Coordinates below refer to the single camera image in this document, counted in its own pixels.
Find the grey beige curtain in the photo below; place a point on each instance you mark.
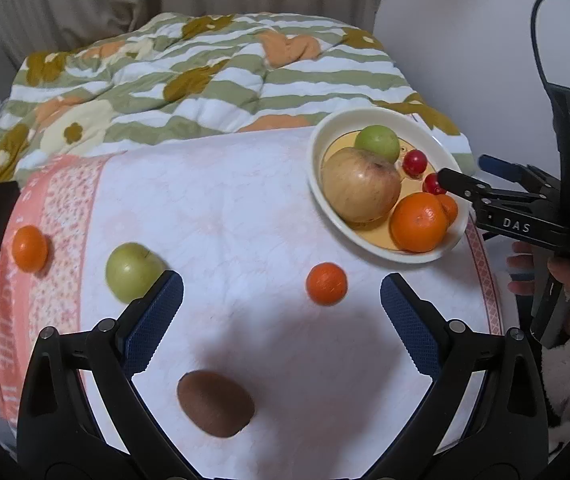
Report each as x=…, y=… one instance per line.
x=90, y=0

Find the brown yellow apple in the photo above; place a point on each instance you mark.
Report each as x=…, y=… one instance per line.
x=360, y=185

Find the small orange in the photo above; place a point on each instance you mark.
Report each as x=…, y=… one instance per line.
x=451, y=208
x=326, y=282

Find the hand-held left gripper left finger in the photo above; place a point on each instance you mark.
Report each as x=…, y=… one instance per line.
x=155, y=320

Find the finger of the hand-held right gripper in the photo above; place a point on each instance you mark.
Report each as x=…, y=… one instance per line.
x=500, y=166
x=457, y=182

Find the green apple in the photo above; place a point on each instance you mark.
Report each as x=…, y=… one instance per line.
x=377, y=141
x=132, y=271

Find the brown kiwi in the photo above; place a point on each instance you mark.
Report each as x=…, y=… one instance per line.
x=215, y=402

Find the pink floral white tablecloth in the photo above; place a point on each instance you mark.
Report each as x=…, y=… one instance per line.
x=245, y=240

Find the red cherry tomato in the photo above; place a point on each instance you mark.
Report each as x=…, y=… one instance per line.
x=415, y=161
x=433, y=183

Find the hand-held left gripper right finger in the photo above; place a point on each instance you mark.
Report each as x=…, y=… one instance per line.
x=410, y=325

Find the large orange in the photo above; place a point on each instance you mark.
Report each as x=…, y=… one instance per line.
x=30, y=248
x=419, y=222

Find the cream cartoon print bowl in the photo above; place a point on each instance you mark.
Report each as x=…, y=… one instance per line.
x=330, y=130

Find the green striped floral blanket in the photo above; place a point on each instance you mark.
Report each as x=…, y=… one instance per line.
x=165, y=80

